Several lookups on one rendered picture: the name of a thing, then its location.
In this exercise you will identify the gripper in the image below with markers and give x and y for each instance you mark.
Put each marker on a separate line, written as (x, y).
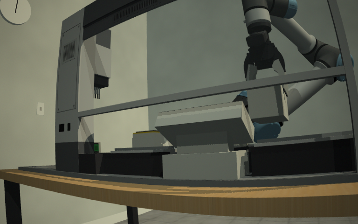
(285, 88)

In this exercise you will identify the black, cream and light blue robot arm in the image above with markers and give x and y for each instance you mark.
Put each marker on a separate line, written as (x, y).
(298, 94)

